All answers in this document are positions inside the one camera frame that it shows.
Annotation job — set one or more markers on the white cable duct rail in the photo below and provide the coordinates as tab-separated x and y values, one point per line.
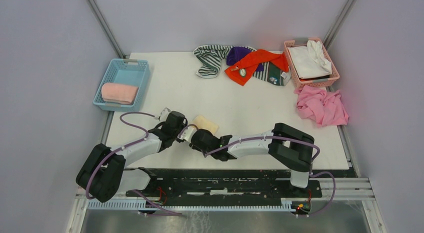
142	205

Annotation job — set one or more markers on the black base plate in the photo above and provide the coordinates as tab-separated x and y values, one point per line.
226	187

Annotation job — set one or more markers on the light pink towel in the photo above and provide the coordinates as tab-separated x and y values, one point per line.
118	93

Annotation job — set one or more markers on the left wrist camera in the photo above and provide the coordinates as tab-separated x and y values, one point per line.
164	114

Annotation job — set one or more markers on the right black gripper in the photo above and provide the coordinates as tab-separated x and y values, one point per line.
196	148

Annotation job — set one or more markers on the green white striped towel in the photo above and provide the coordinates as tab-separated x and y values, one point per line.
211	57

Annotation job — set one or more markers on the dark green striped towel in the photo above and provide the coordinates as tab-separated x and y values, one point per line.
273	75

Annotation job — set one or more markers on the orange towel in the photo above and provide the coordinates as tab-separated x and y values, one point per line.
243	70

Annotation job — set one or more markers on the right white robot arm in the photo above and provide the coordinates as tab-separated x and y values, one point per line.
291	147

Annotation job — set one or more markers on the pink plastic basket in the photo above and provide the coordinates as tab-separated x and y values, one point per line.
320	82

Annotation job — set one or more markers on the bright pink cloth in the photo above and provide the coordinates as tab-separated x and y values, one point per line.
323	107

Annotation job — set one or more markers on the blue plastic basket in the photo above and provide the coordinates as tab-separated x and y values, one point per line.
130	72

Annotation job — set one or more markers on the yellow towel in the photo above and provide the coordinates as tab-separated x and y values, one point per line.
202	122

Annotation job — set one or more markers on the purple towel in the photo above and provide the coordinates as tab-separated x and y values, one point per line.
236	53

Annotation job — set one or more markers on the white cloth in basket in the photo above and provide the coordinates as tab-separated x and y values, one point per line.
310	61

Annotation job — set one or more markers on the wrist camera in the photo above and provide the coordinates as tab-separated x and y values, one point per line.
164	114
188	133

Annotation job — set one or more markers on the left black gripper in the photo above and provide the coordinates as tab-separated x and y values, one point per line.
183	125

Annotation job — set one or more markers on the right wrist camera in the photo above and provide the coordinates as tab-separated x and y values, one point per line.
188	133

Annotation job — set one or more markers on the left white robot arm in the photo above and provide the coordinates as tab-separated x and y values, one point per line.
104	173

